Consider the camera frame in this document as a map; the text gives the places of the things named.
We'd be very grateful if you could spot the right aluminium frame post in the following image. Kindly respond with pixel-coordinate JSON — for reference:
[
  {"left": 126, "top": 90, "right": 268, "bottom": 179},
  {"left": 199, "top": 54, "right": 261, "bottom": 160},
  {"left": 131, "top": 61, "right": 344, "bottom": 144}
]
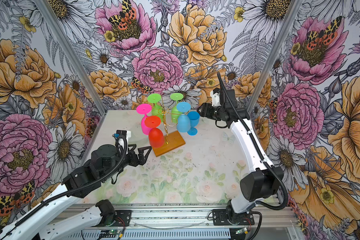
[{"left": 247, "top": 0, "right": 303, "bottom": 113}]

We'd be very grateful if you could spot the left aluminium frame post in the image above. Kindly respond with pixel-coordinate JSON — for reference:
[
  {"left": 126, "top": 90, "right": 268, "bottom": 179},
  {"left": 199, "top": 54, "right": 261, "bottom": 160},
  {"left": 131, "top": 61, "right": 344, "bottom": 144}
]
[{"left": 35, "top": 1, "right": 108, "bottom": 117}]

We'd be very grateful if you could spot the aluminium front rail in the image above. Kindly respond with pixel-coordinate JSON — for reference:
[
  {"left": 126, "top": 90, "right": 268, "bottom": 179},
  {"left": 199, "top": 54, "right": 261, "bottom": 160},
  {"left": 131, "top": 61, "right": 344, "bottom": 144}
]
[{"left": 51, "top": 204, "right": 304, "bottom": 240}]

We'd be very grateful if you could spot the red wine glass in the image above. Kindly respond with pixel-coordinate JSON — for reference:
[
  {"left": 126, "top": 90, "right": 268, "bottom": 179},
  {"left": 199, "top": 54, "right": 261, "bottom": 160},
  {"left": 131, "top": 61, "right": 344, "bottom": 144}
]
[{"left": 145, "top": 116, "right": 165, "bottom": 148}]

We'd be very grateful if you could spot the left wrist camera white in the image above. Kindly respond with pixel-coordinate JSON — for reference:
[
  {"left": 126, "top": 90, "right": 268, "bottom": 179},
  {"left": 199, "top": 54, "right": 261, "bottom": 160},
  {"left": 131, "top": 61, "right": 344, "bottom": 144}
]
[{"left": 113, "top": 130, "right": 132, "bottom": 141}]

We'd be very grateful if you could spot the aluminium frame post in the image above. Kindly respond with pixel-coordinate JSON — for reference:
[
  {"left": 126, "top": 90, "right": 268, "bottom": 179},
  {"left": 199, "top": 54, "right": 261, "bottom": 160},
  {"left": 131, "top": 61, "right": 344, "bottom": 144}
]
[
  {"left": 247, "top": 0, "right": 303, "bottom": 113},
  {"left": 35, "top": 1, "right": 108, "bottom": 117}
]

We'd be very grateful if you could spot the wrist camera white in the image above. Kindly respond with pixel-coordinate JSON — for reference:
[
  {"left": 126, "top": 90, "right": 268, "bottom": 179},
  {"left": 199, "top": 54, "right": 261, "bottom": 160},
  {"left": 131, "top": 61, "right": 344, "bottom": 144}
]
[
  {"left": 113, "top": 130, "right": 132, "bottom": 141},
  {"left": 210, "top": 88, "right": 221, "bottom": 107}
]

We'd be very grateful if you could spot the pink wine glass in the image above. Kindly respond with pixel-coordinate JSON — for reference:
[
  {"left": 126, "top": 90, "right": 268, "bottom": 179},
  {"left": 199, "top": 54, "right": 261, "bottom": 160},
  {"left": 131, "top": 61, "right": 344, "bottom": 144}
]
[{"left": 136, "top": 104, "right": 152, "bottom": 136}]

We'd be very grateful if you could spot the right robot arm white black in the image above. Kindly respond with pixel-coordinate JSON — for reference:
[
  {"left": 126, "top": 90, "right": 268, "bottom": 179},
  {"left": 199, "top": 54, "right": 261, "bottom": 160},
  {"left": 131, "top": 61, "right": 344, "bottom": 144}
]
[{"left": 197, "top": 103, "right": 288, "bottom": 225}]

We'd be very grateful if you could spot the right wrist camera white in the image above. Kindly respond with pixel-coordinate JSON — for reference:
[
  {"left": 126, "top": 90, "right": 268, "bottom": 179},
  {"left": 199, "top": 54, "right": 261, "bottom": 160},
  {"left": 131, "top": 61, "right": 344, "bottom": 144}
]
[{"left": 210, "top": 88, "right": 221, "bottom": 107}]

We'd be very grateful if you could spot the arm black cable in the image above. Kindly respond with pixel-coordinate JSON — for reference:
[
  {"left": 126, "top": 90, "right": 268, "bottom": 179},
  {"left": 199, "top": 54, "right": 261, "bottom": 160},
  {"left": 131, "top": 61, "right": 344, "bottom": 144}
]
[
  {"left": 5, "top": 134, "right": 129, "bottom": 232},
  {"left": 216, "top": 71, "right": 289, "bottom": 211}
]

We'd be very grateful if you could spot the gold wire rack wooden base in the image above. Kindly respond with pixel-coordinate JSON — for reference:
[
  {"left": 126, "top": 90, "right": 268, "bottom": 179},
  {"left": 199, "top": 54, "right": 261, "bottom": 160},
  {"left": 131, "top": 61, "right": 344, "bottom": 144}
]
[{"left": 153, "top": 107, "right": 186, "bottom": 157}]

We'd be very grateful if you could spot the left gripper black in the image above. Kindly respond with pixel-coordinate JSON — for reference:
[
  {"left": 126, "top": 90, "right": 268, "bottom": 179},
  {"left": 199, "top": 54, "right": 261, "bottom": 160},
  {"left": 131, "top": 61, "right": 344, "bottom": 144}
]
[{"left": 101, "top": 143, "right": 152, "bottom": 181}]

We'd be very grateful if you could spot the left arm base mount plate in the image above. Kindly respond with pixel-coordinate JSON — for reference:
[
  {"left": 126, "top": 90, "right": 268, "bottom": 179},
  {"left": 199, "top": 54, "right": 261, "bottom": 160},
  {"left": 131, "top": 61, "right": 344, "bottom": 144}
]
[{"left": 104, "top": 210, "right": 132, "bottom": 227}]

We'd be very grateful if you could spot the green wine glass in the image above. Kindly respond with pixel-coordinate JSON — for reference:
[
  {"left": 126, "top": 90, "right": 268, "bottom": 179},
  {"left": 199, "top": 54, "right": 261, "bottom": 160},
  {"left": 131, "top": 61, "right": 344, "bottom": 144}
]
[
  {"left": 147, "top": 94, "right": 163, "bottom": 120},
  {"left": 170, "top": 93, "right": 184, "bottom": 124}
]

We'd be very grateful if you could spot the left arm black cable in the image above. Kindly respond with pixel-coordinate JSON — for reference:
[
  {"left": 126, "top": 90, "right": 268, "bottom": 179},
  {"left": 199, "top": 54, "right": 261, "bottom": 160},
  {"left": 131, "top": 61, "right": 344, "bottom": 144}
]
[{"left": 5, "top": 134, "right": 129, "bottom": 232}]

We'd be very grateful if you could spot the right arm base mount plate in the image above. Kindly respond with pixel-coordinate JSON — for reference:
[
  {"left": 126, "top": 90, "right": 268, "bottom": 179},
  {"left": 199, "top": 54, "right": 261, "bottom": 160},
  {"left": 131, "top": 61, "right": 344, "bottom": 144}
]
[{"left": 212, "top": 209, "right": 255, "bottom": 226}]

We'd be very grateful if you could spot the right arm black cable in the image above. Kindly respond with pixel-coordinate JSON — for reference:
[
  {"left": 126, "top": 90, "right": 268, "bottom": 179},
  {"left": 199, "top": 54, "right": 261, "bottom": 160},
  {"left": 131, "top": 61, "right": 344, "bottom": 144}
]
[{"left": 216, "top": 71, "right": 289, "bottom": 211}]

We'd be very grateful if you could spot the left green wine glass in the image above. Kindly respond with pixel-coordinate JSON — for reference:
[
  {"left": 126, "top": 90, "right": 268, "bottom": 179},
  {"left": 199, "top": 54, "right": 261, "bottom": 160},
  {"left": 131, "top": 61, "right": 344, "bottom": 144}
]
[{"left": 147, "top": 94, "right": 163, "bottom": 120}]

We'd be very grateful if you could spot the right green wine glass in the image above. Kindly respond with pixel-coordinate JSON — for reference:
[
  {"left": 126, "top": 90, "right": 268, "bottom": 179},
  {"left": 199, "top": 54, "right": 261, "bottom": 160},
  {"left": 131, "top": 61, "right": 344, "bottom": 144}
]
[{"left": 170, "top": 93, "right": 184, "bottom": 124}]

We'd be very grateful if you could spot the blue wine glass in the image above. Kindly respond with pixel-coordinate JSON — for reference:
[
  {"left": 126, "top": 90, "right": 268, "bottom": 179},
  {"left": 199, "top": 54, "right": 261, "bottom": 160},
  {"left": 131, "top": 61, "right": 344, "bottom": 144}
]
[
  {"left": 176, "top": 102, "right": 191, "bottom": 133},
  {"left": 187, "top": 111, "right": 200, "bottom": 136}
]

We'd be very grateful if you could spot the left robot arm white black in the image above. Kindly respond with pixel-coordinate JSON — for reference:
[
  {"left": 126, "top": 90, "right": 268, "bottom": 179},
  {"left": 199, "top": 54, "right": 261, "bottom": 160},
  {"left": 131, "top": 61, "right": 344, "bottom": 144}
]
[{"left": 0, "top": 144, "right": 152, "bottom": 240}]

